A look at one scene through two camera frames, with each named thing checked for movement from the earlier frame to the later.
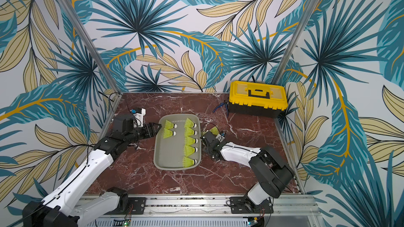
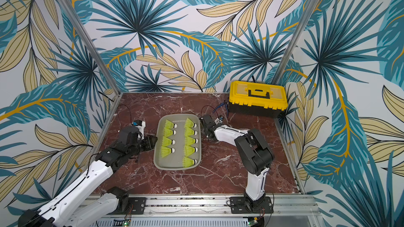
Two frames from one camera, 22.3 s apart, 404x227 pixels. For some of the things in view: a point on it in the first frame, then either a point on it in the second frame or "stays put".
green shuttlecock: [188, 162] -> [165, 151]
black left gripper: [150, 130] -> [150, 144]
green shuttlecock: [168, 133] stays put
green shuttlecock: [189, 141] stays put
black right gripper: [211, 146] -> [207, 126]
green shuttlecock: [189, 124] stays put
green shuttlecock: [188, 150] stays put
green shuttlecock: [169, 125] stays put
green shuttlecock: [188, 132] stays put
